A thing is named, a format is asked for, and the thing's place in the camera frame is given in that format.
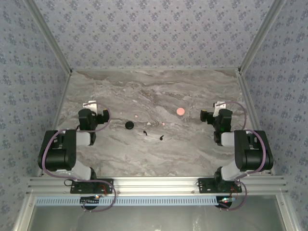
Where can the black earbud charging case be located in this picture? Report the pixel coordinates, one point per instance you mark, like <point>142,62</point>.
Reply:
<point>129,125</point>

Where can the small black controller board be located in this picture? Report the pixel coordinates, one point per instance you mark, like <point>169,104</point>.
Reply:
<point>223,201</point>
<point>87,200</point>

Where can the aluminium lower frame leg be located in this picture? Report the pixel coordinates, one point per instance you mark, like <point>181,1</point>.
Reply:
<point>25,209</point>
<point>287,211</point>

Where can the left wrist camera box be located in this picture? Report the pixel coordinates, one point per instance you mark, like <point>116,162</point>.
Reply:
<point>90,104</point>

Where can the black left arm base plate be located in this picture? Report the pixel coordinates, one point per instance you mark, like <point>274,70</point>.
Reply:
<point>77,188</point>

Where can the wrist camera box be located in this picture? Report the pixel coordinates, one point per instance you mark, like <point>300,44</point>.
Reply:
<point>220,107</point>
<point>90,104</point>

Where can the aluminium corner frame post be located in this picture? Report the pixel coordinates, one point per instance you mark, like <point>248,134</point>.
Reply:
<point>50,36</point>
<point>258,36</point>

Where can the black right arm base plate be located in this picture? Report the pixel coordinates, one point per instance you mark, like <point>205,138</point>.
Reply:
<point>204,186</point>

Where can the thin aluminium table edge rail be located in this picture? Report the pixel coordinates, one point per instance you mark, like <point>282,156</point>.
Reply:
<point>154,69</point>

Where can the pink earbud charging case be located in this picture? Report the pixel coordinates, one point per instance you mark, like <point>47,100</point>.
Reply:
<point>180,111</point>

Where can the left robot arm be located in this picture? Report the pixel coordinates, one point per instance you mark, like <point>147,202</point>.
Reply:
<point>57,154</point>

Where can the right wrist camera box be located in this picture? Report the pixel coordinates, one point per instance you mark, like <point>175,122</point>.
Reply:
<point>220,107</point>

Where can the wide aluminium base rail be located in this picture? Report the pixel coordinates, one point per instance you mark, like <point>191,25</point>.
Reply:
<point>156,185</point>

